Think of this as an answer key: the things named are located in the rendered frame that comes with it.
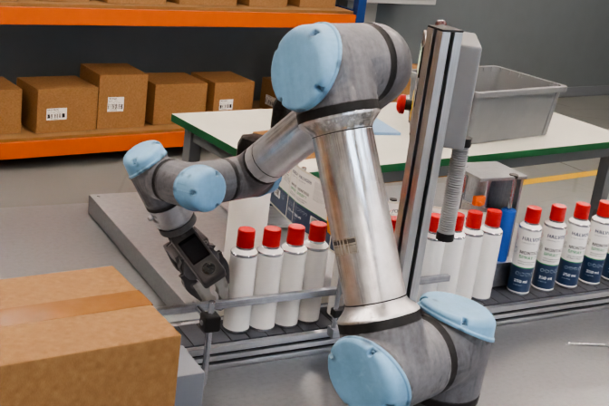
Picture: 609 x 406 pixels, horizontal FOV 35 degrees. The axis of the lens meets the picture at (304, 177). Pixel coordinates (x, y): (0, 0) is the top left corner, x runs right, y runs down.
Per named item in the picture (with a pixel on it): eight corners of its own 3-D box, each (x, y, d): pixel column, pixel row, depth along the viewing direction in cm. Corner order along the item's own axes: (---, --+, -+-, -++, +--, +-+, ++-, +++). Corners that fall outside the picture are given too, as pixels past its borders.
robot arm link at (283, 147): (425, 6, 143) (246, 154, 177) (376, 6, 136) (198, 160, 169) (457, 73, 140) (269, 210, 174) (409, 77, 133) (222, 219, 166)
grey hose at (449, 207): (446, 235, 192) (464, 134, 185) (457, 241, 189) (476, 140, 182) (431, 236, 190) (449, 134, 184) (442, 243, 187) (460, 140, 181)
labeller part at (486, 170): (496, 164, 224) (496, 159, 224) (527, 179, 215) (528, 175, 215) (449, 166, 218) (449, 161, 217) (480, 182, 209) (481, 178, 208)
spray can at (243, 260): (241, 320, 188) (253, 222, 182) (254, 332, 184) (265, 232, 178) (217, 323, 185) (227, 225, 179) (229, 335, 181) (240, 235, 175)
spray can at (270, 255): (269, 319, 190) (281, 222, 184) (277, 331, 185) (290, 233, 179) (244, 320, 188) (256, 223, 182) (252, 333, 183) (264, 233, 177)
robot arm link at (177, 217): (192, 196, 168) (152, 220, 165) (202, 217, 170) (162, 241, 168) (176, 182, 174) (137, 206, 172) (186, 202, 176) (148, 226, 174)
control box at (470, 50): (459, 128, 189) (476, 33, 184) (463, 150, 173) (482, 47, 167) (408, 120, 190) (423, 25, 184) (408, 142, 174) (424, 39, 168)
